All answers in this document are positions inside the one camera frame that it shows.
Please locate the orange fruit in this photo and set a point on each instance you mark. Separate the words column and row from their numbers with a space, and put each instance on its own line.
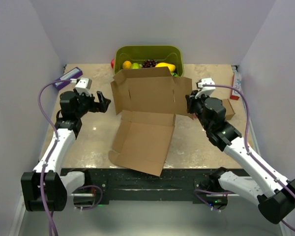
column 126, row 64

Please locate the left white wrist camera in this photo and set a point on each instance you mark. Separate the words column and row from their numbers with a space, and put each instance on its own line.
column 82, row 86

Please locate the dark grape bunch upper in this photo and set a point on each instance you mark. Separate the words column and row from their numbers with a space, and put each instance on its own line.
column 149, row 63

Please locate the small brown cardboard box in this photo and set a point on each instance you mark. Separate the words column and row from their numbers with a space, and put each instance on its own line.
column 229, row 109

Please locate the purple rectangular box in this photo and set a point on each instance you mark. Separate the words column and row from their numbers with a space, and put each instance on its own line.
column 65, row 79

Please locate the red fruit behind bin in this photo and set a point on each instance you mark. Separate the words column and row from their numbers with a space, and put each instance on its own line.
column 112, row 63

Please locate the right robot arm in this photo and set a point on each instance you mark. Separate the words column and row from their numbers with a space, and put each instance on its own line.
column 271, row 192

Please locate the yellow mango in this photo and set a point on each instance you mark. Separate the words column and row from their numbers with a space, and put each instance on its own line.
column 170, row 66

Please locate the red white toothpaste box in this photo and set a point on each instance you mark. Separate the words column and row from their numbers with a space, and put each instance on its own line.
column 236, row 83

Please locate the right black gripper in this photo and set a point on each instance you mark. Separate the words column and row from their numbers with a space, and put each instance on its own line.
column 191, row 100

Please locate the green pear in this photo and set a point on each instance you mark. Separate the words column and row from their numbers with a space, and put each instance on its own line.
column 135, row 66

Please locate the large cardboard box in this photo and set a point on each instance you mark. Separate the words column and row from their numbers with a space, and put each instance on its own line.
column 148, row 100

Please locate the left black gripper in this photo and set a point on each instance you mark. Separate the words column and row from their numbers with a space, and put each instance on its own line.
column 101, row 106

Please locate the green plastic bin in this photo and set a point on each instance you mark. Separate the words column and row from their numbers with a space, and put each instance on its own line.
column 140, row 53

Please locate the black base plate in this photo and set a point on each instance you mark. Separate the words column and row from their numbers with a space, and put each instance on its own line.
column 108, row 184

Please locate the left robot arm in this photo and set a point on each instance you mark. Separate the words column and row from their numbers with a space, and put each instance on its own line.
column 44, row 184

